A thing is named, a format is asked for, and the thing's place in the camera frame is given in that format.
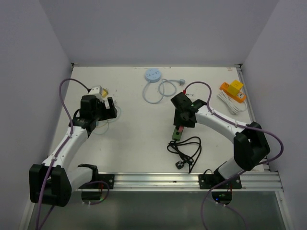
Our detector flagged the yellow two-port adapter plug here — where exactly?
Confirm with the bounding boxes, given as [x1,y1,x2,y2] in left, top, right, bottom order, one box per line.
[101,88,108,98]

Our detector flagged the pink plug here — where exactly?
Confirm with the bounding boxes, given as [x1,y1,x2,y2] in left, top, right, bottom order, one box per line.
[176,126,184,133]

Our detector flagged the round light blue socket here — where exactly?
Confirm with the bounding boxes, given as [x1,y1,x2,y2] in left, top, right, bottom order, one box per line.
[144,68,162,83]

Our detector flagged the yellow cube adapter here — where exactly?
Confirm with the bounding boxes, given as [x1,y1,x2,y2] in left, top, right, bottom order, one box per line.
[227,80,244,96]

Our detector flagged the orange power strip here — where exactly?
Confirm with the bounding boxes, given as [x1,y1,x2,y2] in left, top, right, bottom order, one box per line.
[219,80,246,104]

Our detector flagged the green power strip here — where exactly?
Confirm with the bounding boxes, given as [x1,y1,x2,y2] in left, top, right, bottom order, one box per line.
[172,126,183,141]

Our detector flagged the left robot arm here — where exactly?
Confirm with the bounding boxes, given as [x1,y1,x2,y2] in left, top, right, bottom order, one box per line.
[29,94,118,207]

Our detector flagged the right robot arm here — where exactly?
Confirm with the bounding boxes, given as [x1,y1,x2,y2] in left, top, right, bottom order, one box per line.
[171,92,271,188]

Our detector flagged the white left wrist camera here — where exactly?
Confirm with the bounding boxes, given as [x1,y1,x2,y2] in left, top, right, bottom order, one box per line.
[88,85,103,100]

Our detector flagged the black power cord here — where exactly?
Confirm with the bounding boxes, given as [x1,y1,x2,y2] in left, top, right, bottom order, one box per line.
[166,136,202,173]

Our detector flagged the white coiled cord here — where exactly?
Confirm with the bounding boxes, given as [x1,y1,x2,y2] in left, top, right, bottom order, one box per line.
[217,92,247,116]

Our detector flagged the aluminium frame rail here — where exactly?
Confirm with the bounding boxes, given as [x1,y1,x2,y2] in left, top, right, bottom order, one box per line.
[31,171,283,192]

